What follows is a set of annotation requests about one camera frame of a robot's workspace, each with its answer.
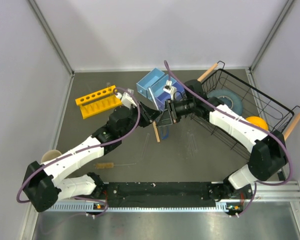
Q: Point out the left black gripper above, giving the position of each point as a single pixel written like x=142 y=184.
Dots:
x=147 y=114

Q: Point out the blue ceramic plate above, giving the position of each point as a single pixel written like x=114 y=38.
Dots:
x=231 y=99

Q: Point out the black wire dish rack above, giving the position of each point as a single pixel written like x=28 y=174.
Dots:
x=215 y=144

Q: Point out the wooden stick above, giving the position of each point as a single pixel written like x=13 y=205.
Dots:
x=157 y=136

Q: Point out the yellow test tube rack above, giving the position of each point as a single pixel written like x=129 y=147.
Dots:
x=97 y=102

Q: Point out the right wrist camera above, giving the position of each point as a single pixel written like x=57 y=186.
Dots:
x=170 y=89

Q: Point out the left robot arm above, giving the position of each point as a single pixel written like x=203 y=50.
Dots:
x=46 y=183

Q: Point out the purple drawer box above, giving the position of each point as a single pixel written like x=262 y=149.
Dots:
x=163 y=96

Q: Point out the yellow ribbed bowl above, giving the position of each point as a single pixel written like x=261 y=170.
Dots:
x=258 y=121

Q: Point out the paper cup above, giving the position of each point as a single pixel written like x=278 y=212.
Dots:
x=50 y=155

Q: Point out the blue safety glasses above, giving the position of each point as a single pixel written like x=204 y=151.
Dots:
x=164 y=132

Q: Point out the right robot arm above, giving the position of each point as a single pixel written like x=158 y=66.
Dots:
x=268 y=152

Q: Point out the light blue drawer box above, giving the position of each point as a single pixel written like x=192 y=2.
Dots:
x=148 y=80

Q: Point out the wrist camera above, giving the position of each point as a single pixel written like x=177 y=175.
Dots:
x=170 y=89
x=126 y=99

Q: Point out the middle blue drawer box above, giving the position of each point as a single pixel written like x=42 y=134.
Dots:
x=157 y=87

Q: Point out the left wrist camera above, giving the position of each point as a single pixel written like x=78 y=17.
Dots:
x=126 y=99

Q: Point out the test tube brush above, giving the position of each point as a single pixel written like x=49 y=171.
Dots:
x=110 y=165

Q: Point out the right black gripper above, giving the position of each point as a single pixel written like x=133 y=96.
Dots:
x=169 y=116

